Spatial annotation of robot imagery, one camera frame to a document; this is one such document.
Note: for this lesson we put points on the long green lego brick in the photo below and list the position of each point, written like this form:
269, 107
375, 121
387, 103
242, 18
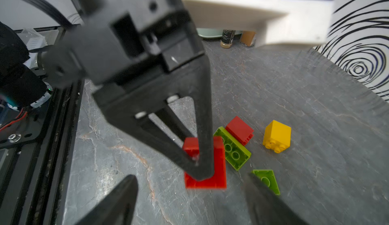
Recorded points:
235, 153

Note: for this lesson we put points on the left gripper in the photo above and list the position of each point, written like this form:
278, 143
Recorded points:
121, 38

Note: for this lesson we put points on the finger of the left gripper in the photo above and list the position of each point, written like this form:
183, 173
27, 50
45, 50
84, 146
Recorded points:
193, 79
129, 112

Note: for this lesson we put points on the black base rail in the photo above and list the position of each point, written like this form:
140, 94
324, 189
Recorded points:
38, 128

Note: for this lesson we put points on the dark pepper jar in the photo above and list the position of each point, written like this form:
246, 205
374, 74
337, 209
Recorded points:
227, 38

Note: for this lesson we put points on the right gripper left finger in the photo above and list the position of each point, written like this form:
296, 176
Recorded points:
117, 208

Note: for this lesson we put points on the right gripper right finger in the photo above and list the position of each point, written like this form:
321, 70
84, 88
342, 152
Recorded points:
264, 207

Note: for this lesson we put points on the yellow lego brick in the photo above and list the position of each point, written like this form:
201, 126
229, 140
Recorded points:
277, 137

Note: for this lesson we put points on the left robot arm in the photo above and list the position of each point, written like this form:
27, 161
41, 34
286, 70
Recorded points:
142, 54

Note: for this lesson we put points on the mint green toaster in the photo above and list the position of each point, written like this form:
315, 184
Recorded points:
214, 33

